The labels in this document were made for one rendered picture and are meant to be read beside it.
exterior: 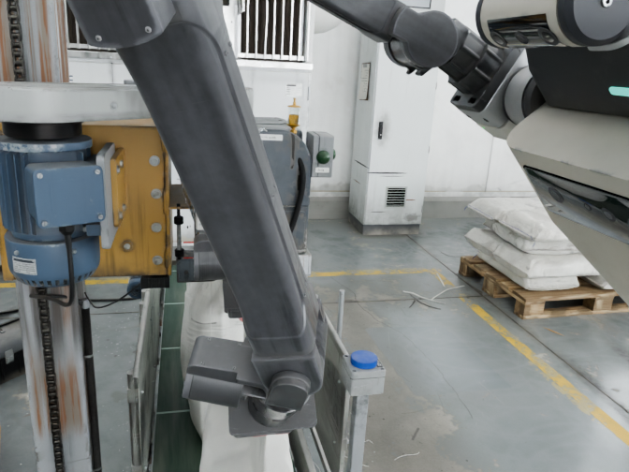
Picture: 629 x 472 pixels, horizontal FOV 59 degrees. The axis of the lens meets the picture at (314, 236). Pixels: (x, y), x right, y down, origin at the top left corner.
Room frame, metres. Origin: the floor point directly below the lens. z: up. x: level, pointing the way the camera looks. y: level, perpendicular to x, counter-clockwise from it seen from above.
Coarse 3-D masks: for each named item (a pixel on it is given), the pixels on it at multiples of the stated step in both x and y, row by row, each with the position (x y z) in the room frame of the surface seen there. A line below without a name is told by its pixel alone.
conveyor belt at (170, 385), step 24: (168, 288) 2.50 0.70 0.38; (168, 312) 2.24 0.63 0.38; (168, 336) 2.02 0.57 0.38; (168, 360) 1.84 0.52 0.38; (168, 384) 1.68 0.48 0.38; (168, 408) 1.54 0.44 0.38; (168, 432) 1.42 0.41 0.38; (192, 432) 1.43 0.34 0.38; (168, 456) 1.32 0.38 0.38; (192, 456) 1.32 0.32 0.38
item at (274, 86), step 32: (64, 0) 3.57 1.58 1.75; (256, 0) 3.85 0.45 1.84; (288, 0) 4.01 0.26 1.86; (256, 32) 3.85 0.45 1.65; (288, 32) 4.01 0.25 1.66; (96, 64) 3.62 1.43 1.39; (256, 64) 3.84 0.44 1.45; (288, 64) 3.89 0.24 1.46; (256, 96) 3.87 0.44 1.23; (288, 96) 3.92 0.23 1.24; (192, 224) 3.77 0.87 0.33; (0, 256) 3.49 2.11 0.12
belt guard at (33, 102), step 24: (0, 96) 0.84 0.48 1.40; (24, 96) 0.84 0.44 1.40; (48, 96) 0.85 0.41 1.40; (72, 96) 0.88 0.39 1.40; (96, 96) 0.91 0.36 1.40; (120, 96) 0.94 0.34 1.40; (0, 120) 0.84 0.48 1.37; (24, 120) 0.84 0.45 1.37; (48, 120) 0.85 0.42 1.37; (72, 120) 0.88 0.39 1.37; (96, 120) 0.91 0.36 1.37
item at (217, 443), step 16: (208, 416) 0.92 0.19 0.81; (224, 416) 0.90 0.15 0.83; (208, 432) 0.89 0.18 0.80; (224, 432) 0.85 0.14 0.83; (208, 448) 0.83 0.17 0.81; (224, 448) 0.81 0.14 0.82; (240, 448) 0.80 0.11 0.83; (256, 448) 0.68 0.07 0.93; (272, 448) 0.81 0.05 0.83; (288, 448) 0.84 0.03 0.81; (208, 464) 0.81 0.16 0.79; (224, 464) 0.77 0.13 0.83; (240, 464) 0.75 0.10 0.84; (256, 464) 0.67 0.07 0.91; (272, 464) 0.77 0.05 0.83; (288, 464) 0.79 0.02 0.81
